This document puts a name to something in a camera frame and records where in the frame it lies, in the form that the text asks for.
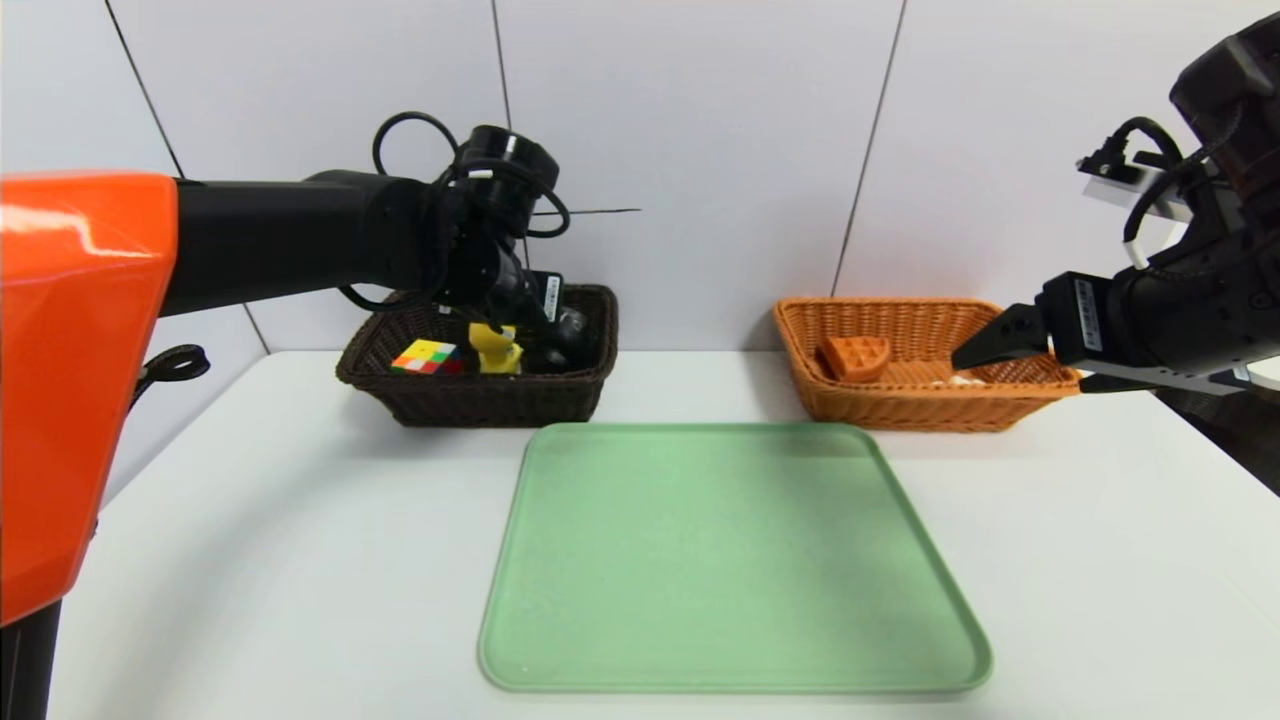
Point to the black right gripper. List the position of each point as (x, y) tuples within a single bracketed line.
[(1082, 317)]

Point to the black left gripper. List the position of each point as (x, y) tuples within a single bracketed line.
[(549, 297)]

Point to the yellow duck toy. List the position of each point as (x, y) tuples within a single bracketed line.
[(495, 350)]

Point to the multicoloured puzzle cube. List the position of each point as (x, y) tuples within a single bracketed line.
[(428, 357)]

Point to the toy waffle slice with fruit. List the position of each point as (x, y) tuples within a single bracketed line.
[(857, 357)]

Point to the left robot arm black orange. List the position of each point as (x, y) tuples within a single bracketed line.
[(150, 250)]

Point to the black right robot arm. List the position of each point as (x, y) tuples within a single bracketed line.
[(1240, 150)]

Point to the dark brown wicker basket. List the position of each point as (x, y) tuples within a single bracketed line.
[(480, 400)]

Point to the orange wicker basket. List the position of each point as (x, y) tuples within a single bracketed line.
[(900, 405)]

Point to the thin black zip tie tail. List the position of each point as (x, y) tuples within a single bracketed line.
[(590, 211)]

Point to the light green plastic tray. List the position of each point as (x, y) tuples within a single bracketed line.
[(720, 560)]

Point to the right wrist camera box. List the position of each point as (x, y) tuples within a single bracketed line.
[(1130, 190)]

